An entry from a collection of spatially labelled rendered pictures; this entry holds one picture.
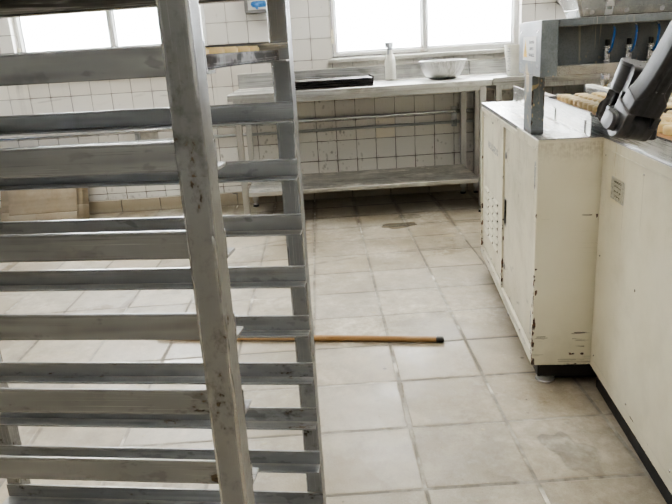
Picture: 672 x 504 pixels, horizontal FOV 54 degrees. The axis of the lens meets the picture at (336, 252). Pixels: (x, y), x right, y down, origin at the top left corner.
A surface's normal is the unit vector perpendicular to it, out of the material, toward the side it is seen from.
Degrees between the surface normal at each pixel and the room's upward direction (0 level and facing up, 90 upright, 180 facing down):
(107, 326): 90
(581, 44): 90
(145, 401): 90
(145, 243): 90
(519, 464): 0
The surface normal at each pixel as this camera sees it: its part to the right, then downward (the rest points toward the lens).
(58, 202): 0.00, -0.11
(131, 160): -0.11, 0.30
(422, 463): -0.06, -0.95
